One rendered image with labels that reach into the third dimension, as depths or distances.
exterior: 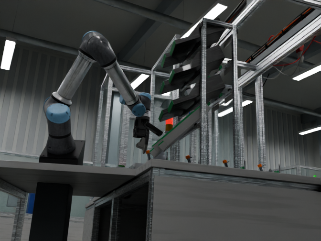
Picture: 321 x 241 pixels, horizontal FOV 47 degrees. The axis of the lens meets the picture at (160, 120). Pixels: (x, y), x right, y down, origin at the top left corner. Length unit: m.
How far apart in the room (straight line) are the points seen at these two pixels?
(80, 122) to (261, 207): 9.39
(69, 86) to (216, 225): 1.08
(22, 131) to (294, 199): 9.17
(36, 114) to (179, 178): 9.24
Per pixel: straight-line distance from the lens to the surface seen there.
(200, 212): 1.38
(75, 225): 7.15
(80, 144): 2.07
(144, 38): 9.16
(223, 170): 1.44
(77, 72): 2.01
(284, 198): 1.57
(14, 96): 10.58
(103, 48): 1.87
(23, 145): 10.25
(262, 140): 3.23
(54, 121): 1.92
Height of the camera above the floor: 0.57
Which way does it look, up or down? 18 degrees up
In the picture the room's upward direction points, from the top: 3 degrees clockwise
